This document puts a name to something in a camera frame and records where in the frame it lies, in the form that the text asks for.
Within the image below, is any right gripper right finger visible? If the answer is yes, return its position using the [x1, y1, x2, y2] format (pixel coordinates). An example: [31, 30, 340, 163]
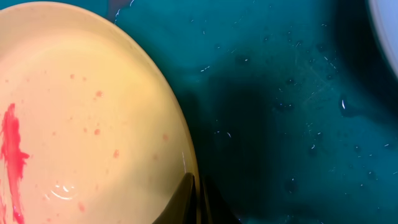
[200, 176, 241, 224]

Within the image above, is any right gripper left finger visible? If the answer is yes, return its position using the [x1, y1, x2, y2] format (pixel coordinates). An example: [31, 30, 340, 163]
[153, 173, 197, 224]

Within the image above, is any yellow-green plastic plate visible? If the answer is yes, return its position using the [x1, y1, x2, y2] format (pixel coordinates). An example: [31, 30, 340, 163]
[1, 2, 199, 223]

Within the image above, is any teal plastic tray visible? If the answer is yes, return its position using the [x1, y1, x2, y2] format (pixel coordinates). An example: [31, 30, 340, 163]
[1, 1, 397, 223]

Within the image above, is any light blue plastic plate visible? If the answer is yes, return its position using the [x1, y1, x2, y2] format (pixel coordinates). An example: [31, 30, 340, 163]
[367, 0, 397, 78]

